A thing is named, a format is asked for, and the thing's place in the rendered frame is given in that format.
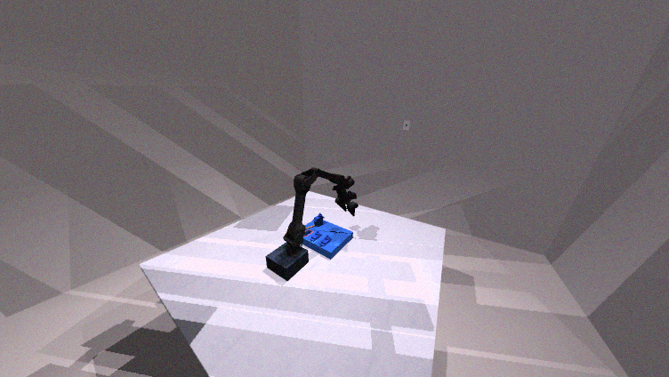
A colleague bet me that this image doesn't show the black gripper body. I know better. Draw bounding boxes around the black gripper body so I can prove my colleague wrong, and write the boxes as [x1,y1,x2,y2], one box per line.
[335,192,359,212]

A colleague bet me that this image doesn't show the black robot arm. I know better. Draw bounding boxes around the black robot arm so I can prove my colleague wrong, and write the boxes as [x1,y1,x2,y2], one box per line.
[283,167,355,258]

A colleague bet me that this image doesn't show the blue flat deck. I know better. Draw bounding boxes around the blue flat deck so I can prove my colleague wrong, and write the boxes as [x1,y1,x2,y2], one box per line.
[302,220,353,260]

